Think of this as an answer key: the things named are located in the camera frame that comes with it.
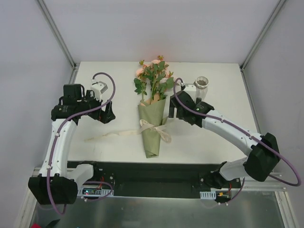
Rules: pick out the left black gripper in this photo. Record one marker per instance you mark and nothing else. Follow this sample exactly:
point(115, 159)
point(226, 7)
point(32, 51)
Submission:
point(102, 110)

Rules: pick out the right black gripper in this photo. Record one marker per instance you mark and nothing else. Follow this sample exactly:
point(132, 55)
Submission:
point(175, 107)

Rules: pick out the cream ribbon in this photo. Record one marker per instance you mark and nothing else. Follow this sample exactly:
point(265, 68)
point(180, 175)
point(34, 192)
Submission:
point(145, 125)

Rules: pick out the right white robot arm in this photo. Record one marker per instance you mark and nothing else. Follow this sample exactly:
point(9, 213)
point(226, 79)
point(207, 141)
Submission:
point(259, 161)

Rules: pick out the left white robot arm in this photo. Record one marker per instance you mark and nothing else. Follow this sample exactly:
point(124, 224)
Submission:
point(54, 183)

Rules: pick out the white ribbed vase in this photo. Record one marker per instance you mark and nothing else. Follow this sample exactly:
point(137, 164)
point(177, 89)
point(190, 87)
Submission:
point(201, 83)

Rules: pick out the pink flowers with green leaves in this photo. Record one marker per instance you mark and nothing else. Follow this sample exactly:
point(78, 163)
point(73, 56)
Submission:
point(153, 80)

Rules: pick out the black object at bottom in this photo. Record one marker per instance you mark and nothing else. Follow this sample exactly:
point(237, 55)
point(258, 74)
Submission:
point(52, 224)

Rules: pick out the red object at bottom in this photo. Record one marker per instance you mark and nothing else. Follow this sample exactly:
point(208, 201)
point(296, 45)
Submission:
point(35, 225)

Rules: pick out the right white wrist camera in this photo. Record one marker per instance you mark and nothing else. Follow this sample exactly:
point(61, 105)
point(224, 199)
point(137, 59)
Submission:
point(191, 90)

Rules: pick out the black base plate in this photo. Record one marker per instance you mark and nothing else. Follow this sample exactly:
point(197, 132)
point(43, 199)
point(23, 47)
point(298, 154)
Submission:
point(155, 180)

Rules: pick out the left white cable duct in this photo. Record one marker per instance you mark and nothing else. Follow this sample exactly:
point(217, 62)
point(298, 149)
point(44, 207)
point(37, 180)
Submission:
point(94, 192)

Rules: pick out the white cable duct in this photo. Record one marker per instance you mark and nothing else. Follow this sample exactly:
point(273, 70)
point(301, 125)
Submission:
point(213, 195)
point(94, 192)

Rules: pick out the right aluminium frame post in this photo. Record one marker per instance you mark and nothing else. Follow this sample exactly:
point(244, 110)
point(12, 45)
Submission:
point(264, 31)

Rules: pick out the aluminium frame post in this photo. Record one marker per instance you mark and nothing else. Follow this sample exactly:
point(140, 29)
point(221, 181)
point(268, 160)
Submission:
point(55, 31)
point(264, 31)

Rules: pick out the right white cable duct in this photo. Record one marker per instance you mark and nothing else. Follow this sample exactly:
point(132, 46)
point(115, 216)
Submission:
point(213, 195)

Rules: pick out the left aluminium frame post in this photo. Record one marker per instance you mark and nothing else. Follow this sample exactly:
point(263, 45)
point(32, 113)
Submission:
point(55, 31)

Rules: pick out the aluminium front rail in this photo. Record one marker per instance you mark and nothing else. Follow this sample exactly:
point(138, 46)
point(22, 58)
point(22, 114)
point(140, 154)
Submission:
point(269, 184)

